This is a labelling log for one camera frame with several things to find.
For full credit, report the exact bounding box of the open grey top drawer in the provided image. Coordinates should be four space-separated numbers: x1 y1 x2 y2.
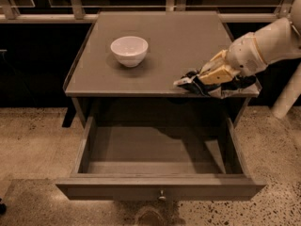
55 117 266 202

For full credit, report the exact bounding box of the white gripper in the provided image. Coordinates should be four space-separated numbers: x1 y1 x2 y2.
198 32 267 85

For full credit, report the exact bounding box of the grey wooden cabinet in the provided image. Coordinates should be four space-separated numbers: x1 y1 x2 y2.
62 10 262 129

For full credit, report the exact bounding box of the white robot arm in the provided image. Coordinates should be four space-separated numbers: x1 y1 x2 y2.
197 0 301 98

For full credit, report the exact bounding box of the metal window railing frame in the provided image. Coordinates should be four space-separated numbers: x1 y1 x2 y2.
0 0 294 23

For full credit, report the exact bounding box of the dark object at floor edge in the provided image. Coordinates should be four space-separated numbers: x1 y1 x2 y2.
0 198 7 215

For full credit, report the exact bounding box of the white ceramic bowl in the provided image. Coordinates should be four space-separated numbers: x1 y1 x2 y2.
110 36 149 68

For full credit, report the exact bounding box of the metal drawer knob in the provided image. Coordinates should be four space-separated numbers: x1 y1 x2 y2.
158 190 166 202

